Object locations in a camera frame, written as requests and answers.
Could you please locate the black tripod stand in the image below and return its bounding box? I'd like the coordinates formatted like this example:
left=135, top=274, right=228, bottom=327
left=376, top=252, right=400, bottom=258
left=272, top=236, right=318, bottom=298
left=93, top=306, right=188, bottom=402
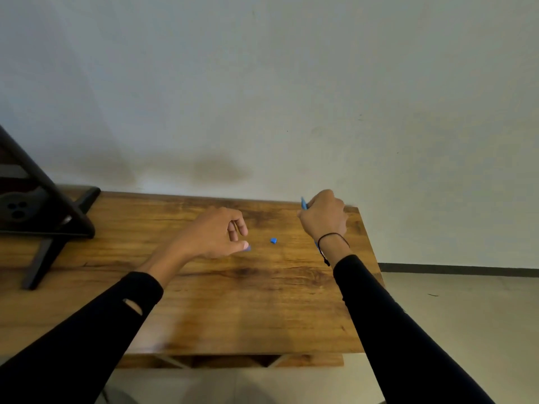
left=0, top=125, right=102, bottom=291

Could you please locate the person's left hand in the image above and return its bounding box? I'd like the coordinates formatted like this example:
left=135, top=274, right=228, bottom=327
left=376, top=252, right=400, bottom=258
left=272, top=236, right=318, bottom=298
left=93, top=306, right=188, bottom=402
left=172, top=207, right=251, bottom=260

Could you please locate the person's left forearm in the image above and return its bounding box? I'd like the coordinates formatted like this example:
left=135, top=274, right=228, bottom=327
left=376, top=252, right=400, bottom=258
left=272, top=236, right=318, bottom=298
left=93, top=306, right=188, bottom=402
left=0, top=242, right=198, bottom=404

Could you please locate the black cord bracelet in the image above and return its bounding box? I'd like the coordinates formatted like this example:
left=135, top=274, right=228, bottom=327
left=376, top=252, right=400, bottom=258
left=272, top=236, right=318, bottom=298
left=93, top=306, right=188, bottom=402
left=317, top=232, right=351, bottom=267

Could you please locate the person's right forearm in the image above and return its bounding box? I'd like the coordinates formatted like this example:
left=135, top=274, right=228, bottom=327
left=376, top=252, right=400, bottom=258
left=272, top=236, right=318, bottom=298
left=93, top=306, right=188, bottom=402
left=317, top=234, right=495, bottom=404

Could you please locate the person's right hand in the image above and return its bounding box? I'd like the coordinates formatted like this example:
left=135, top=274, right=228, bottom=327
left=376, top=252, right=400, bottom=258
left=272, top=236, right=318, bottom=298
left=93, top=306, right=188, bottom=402
left=297, top=189, right=349, bottom=243

